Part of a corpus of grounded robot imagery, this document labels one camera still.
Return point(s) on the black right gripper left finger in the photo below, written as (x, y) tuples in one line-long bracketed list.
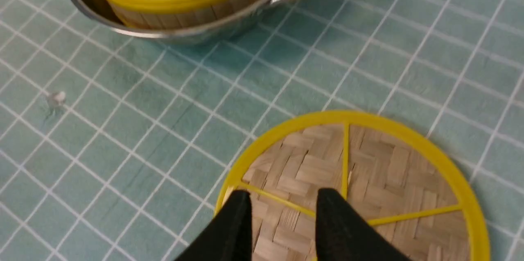
[(228, 237)]

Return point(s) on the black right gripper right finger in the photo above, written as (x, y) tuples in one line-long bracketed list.
[(343, 235)]

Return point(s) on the woven bamboo lid yellow rim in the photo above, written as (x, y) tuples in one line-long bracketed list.
[(406, 188)]

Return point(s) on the stainless steel pot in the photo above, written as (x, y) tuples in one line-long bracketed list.
[(100, 12)]

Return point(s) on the green checkered tablecloth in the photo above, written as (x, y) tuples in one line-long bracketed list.
[(114, 148)]

